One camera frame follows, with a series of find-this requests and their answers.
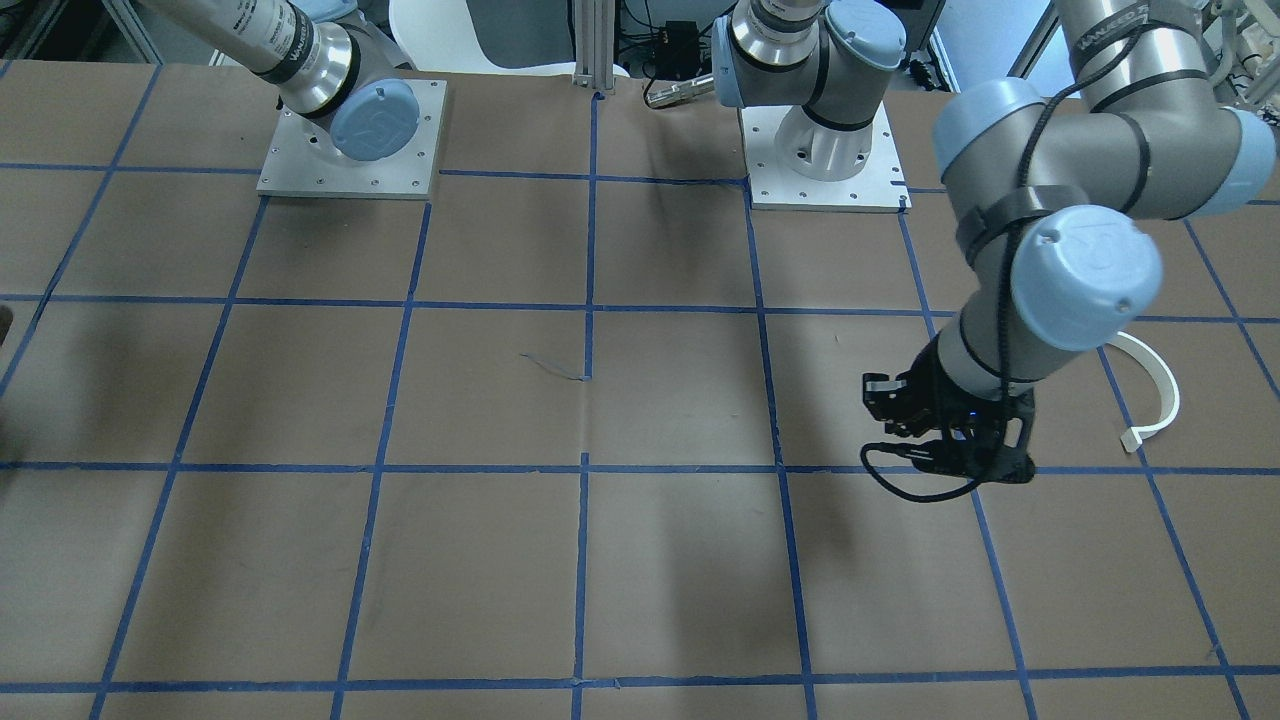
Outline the white curved plastic bracket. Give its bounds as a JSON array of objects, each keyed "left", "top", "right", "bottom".
[{"left": 1100, "top": 332, "right": 1181, "bottom": 454}]

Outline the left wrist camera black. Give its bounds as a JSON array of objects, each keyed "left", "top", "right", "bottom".
[{"left": 861, "top": 372, "right": 933, "bottom": 438}]

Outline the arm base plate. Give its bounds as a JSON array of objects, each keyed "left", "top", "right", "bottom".
[
  {"left": 739, "top": 105, "right": 911, "bottom": 213},
  {"left": 257, "top": 78, "right": 448, "bottom": 200}
]

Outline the aluminium frame post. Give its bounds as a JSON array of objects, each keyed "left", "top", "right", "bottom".
[{"left": 571, "top": 0, "right": 617, "bottom": 95}]

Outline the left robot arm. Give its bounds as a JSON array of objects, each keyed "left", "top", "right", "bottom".
[{"left": 860, "top": 1, "right": 1276, "bottom": 503}]

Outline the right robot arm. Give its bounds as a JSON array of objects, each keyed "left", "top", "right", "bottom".
[{"left": 146, "top": 1, "right": 420, "bottom": 161}]

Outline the white plastic chair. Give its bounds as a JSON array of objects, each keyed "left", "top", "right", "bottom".
[{"left": 388, "top": 1, "right": 576, "bottom": 76}]

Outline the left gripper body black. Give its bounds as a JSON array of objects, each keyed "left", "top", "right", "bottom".
[{"left": 895, "top": 338, "right": 1036, "bottom": 484}]

